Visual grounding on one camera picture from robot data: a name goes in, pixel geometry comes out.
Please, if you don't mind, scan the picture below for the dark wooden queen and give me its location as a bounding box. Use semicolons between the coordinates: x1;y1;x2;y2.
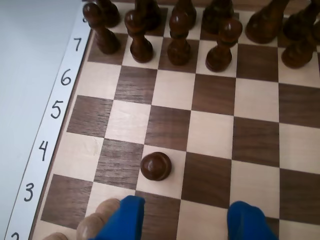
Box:
201;0;236;35

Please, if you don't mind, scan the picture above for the dark wooden pawn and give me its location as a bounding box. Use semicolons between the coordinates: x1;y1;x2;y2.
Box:
139;151;173;182
166;8;193;66
124;10;154;63
83;2;122;55
205;18;243;73
281;24;320;70

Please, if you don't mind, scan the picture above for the dark wooden king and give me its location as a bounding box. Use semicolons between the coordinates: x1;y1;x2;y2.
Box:
245;0;286;45

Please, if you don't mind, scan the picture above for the dark wooden bishop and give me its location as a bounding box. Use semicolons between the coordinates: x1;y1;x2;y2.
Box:
283;0;320;42
174;0;197;28

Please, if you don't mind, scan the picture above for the white paper number strip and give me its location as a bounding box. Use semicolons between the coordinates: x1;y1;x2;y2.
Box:
2;0;94;240

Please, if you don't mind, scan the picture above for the light wooden pawn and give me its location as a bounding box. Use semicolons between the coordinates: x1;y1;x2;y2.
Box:
76;198;122;240
42;231;68;240

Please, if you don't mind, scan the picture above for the wooden chess board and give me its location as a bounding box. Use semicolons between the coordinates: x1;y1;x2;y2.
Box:
28;0;320;240

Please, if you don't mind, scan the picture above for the dark wooden rook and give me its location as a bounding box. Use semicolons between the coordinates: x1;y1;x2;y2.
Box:
96;0;121;28

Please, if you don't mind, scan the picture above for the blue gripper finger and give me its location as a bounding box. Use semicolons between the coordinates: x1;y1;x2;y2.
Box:
226;201;280;240
94;196;146;240

